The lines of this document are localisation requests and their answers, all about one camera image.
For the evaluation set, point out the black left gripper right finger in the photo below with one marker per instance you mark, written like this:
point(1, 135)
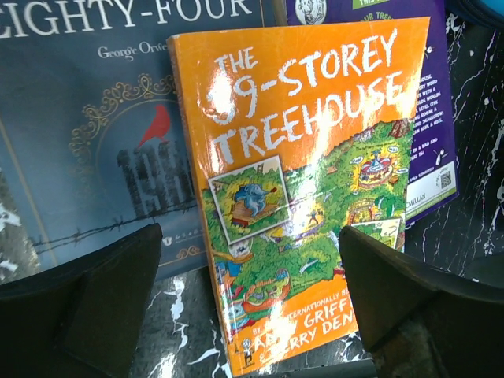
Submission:
point(417, 320)

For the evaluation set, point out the purple treehouse paperback book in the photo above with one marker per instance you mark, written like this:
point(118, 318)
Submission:
point(433, 178)

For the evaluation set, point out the orange treehouse paperback book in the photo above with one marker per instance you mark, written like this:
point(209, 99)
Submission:
point(293, 133)

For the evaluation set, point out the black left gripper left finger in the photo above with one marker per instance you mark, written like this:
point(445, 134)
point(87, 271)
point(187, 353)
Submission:
point(82, 318)

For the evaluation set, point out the blue pencil case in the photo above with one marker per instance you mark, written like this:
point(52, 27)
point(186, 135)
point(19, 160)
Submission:
point(487, 13)

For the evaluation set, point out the dark blue 1984 book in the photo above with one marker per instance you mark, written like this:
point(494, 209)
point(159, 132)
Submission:
point(92, 144)

